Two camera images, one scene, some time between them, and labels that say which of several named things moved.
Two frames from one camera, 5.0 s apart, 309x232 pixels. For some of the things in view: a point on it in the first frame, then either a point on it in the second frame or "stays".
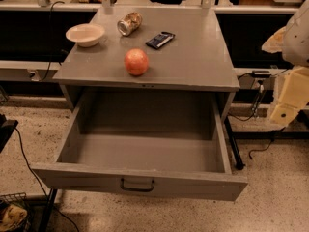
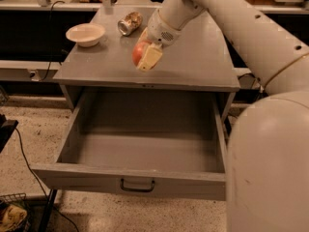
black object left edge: (7, 129) stays
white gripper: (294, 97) to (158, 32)
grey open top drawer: (153, 142) stays
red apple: (136, 62) to (138, 50)
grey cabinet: (198, 60) stays
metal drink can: (129, 23) stays
